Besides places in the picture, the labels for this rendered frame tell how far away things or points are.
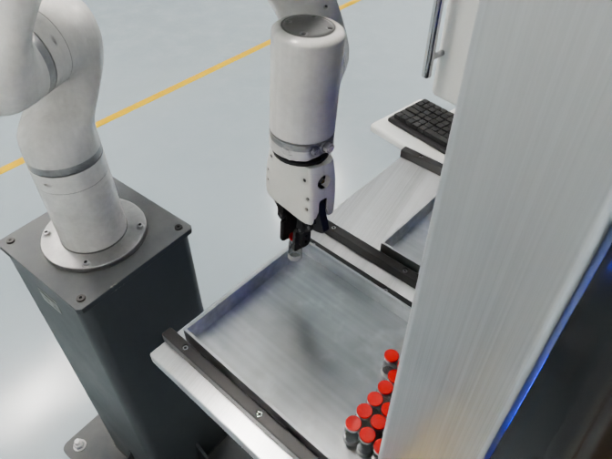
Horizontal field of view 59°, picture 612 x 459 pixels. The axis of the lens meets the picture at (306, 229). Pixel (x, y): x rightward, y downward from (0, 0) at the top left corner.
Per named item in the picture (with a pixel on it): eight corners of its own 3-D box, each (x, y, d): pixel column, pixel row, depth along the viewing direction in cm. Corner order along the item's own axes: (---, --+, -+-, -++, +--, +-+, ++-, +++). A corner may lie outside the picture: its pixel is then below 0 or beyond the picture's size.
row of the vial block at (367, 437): (442, 370, 79) (448, 352, 76) (366, 462, 69) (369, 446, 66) (429, 361, 80) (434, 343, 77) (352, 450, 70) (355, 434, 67)
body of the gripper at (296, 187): (349, 148, 70) (340, 213, 77) (297, 114, 75) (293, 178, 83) (306, 170, 66) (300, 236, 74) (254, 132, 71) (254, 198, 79)
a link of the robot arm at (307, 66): (281, 101, 73) (260, 137, 66) (284, 2, 64) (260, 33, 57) (341, 112, 72) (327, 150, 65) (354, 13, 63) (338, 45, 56)
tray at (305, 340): (472, 363, 80) (477, 351, 77) (362, 502, 66) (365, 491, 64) (302, 250, 96) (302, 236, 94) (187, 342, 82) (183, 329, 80)
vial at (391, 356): (398, 372, 79) (402, 354, 75) (390, 382, 77) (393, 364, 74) (386, 362, 80) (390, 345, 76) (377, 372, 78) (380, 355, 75)
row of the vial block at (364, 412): (429, 361, 80) (434, 343, 77) (352, 450, 70) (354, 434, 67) (416, 352, 81) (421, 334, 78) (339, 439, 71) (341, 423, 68)
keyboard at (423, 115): (556, 174, 123) (560, 166, 122) (521, 200, 117) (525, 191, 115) (423, 102, 145) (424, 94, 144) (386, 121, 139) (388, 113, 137)
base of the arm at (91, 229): (21, 239, 101) (-21, 160, 88) (106, 188, 111) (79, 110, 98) (83, 290, 92) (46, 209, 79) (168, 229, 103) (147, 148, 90)
